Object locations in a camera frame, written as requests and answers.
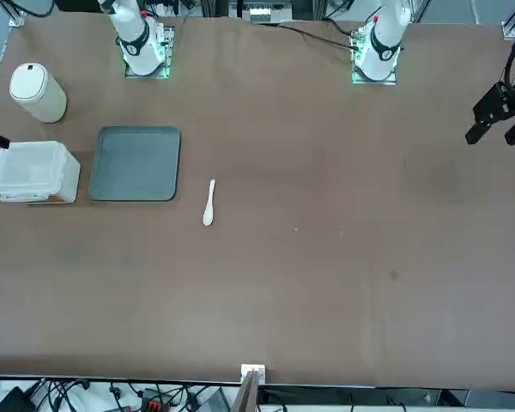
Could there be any translucent plastic container lid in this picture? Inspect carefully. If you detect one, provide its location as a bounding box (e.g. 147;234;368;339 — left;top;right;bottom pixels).
0;140;68;199

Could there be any translucent white plastic container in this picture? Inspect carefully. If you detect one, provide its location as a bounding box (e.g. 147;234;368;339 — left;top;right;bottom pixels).
0;145;82;205

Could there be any cream cylindrical bin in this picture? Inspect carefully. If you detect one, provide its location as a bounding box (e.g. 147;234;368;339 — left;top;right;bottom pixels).
9;63;69;124

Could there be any dark green square tray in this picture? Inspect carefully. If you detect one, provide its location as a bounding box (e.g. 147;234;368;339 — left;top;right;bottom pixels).
88;124;183;203

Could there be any white plastic spoon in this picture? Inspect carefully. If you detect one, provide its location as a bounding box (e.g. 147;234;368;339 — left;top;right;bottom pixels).
202;179;217;227

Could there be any red and black plug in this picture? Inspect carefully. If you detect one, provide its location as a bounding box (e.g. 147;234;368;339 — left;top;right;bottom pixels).
140;388;162;409

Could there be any grey adapter box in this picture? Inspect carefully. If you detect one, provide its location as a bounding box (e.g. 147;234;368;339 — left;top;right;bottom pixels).
197;385;232;412

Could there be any black cable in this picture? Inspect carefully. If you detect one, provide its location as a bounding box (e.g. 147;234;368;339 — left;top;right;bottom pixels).
276;21;357;65

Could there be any black metal frame bar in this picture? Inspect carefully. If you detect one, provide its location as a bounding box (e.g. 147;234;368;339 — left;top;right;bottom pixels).
257;384;471;408

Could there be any white table edge bracket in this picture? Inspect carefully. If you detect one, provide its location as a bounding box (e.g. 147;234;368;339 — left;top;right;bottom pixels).
240;363;267;384

